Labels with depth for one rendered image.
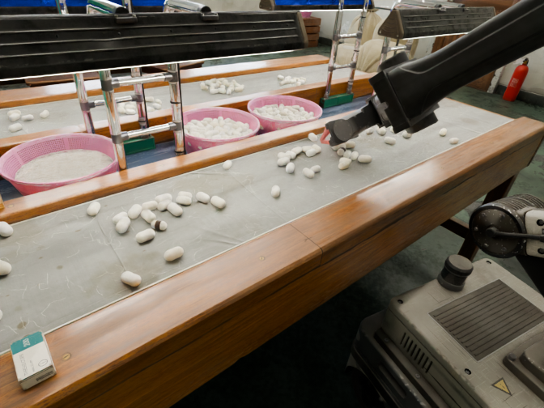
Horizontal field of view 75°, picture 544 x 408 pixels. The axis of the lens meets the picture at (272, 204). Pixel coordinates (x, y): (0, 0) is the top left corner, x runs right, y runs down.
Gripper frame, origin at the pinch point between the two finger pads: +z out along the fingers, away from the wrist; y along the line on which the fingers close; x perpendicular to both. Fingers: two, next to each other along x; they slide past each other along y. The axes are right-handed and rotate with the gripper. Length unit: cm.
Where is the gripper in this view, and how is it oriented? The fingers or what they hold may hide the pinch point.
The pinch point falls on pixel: (322, 140)
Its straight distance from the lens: 109.9
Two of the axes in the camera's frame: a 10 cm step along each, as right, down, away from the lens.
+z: -5.3, 1.9, 8.3
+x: 3.6, 9.3, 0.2
